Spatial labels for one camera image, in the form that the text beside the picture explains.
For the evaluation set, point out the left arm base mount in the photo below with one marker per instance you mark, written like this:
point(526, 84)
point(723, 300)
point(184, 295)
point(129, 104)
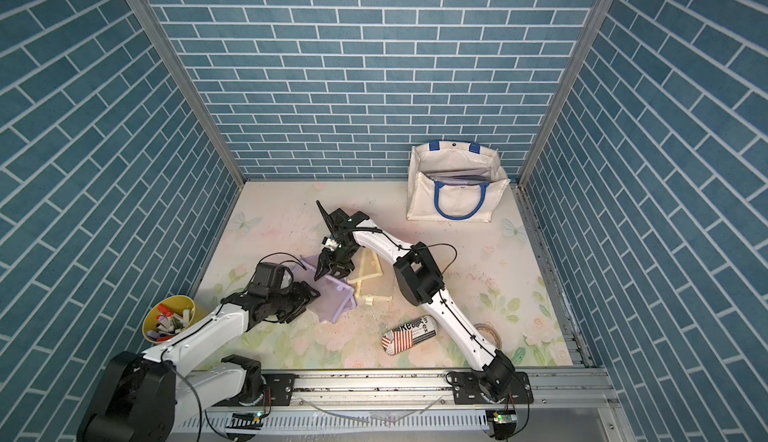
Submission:
point(272, 390)

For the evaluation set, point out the purple mesh pouch lower left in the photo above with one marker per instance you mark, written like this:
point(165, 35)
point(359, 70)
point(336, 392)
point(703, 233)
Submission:
point(336, 296)

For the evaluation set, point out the cream yellow pouch bottom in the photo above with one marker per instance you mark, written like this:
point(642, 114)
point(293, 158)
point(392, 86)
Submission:
point(377, 290)

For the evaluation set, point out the white canvas tote bag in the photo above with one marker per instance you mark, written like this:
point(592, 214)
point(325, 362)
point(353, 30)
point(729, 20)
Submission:
point(454, 181)

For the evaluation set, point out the crushed striped drink can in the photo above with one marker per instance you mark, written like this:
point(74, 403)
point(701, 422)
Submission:
point(408, 335)

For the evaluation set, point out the yellow bowl with items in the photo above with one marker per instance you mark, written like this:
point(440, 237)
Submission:
point(170, 317)

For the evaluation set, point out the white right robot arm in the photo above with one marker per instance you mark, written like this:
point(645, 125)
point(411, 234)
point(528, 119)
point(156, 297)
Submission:
point(421, 283)

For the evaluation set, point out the brown tape roll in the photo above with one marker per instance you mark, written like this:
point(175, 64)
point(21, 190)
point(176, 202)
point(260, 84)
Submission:
point(490, 334)

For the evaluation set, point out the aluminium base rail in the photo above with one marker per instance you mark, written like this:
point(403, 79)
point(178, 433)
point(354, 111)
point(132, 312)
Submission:
point(577, 404)

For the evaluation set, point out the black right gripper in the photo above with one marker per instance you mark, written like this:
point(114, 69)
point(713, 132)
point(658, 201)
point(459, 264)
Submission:
point(328, 260)

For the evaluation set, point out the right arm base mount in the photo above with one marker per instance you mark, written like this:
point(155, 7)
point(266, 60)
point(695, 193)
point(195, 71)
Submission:
point(470, 388)

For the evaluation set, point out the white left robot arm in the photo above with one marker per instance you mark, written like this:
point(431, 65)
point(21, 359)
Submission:
point(144, 396)

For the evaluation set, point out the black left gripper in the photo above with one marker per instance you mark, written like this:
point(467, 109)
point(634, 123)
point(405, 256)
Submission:
point(303, 297)

